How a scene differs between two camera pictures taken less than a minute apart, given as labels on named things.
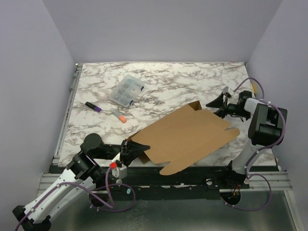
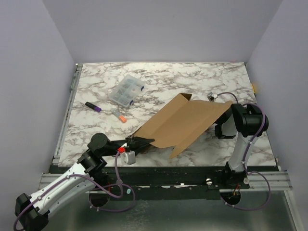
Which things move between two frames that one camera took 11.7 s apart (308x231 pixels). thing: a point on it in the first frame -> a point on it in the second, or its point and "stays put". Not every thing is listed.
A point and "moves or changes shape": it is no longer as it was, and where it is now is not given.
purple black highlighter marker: (93, 107) stays put
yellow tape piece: (253, 89) stays put
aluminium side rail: (78, 68) stays put
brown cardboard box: (183, 136) moves or changes shape
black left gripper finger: (133, 150) -> (137, 142)
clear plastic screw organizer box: (128, 89) stays put
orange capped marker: (121, 118) stays put
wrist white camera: (231, 92) -> (211, 96)
